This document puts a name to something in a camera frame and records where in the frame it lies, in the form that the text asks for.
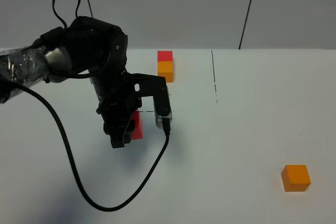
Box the red template block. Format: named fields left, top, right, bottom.
left=157, top=50, right=173, bottom=62

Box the black left camera cable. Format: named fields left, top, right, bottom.
left=0, top=78, right=171, bottom=212

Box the orange template block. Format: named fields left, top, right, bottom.
left=157, top=61, right=174, bottom=83

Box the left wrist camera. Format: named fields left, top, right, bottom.
left=131, top=73, right=172, bottom=134

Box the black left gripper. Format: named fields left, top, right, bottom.
left=90, top=70, right=141, bottom=148

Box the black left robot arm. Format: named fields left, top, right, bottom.
left=1, top=16, right=141, bottom=148

